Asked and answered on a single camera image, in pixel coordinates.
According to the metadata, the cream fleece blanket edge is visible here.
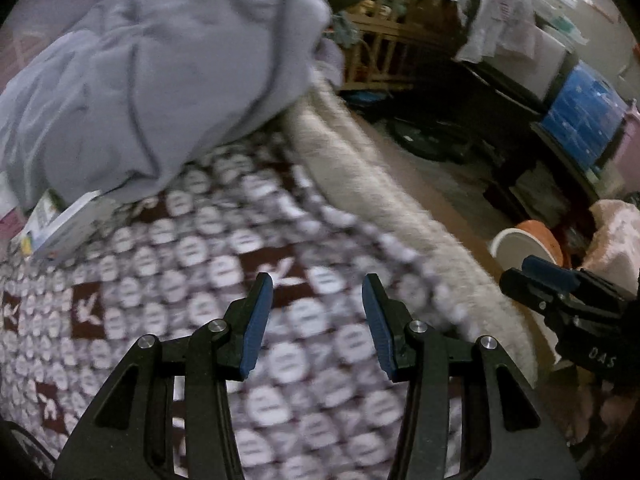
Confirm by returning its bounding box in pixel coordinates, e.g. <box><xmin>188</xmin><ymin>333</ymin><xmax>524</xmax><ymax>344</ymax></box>
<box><xmin>282</xmin><ymin>80</ymin><xmax>541</xmax><ymax>386</ymax></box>

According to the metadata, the grey appliance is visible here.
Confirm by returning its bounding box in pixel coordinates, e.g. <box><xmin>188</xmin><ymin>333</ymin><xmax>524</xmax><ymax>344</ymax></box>
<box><xmin>500</xmin><ymin>25</ymin><xmax>581</xmax><ymax>103</ymax></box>

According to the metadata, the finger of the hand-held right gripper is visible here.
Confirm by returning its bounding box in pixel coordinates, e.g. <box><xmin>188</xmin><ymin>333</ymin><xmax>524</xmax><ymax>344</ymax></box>
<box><xmin>522</xmin><ymin>255</ymin><xmax>583</xmax><ymax>287</ymax></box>
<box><xmin>499</xmin><ymin>267</ymin><xmax>566</xmax><ymax>312</ymax></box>

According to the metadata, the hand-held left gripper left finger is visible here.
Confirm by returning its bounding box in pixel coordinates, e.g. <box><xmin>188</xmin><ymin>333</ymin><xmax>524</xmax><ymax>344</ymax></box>
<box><xmin>52</xmin><ymin>272</ymin><xmax>273</xmax><ymax>480</ymax></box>

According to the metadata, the white printed cloth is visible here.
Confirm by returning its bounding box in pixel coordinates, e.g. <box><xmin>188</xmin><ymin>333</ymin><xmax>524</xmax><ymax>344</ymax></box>
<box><xmin>440</xmin><ymin>0</ymin><xmax>543</xmax><ymax>63</ymax></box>

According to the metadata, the white plastic basin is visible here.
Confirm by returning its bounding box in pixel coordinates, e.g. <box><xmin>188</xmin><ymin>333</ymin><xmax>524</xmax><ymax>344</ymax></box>
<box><xmin>489</xmin><ymin>227</ymin><xmax>561</xmax><ymax>286</ymax></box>

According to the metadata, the pink plastic bin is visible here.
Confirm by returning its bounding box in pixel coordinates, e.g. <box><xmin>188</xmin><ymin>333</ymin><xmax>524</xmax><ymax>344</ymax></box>
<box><xmin>602</xmin><ymin>102</ymin><xmax>640</xmax><ymax>196</ymax></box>

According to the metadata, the blue storage box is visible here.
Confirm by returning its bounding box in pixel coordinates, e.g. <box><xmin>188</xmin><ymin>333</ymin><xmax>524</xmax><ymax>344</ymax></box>
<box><xmin>540</xmin><ymin>62</ymin><xmax>628</xmax><ymax>168</ymax></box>

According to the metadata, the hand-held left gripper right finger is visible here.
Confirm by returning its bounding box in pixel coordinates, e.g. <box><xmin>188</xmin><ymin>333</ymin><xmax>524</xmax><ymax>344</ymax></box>
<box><xmin>362</xmin><ymin>273</ymin><xmax>581</xmax><ymax>480</ymax></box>

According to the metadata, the grey duvet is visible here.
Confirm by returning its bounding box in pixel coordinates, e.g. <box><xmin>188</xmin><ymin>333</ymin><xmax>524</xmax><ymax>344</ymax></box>
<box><xmin>0</xmin><ymin>0</ymin><xmax>346</xmax><ymax>211</ymax></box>

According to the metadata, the brown white printed blanket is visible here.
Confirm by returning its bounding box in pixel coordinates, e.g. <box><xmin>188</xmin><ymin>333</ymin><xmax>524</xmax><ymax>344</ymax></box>
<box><xmin>0</xmin><ymin>125</ymin><xmax>481</xmax><ymax>480</ymax></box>

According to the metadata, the orange plastic basin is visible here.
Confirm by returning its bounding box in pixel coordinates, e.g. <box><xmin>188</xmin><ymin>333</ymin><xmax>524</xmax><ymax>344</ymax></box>
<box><xmin>515</xmin><ymin>220</ymin><xmax>565</xmax><ymax>268</ymax></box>

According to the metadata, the white cardboard box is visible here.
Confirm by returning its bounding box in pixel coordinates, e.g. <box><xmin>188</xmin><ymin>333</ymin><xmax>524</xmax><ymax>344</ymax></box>
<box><xmin>20</xmin><ymin>189</ymin><xmax>103</xmax><ymax>261</ymax></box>

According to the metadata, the dark desk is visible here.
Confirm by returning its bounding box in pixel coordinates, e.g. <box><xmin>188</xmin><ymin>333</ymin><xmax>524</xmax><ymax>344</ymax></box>
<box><xmin>450</xmin><ymin>55</ymin><xmax>601</xmax><ymax>201</ymax></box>

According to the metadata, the pink fleece cloth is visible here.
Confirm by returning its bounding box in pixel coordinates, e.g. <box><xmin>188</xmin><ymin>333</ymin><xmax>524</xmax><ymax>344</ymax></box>
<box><xmin>580</xmin><ymin>199</ymin><xmax>640</xmax><ymax>288</ymax></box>

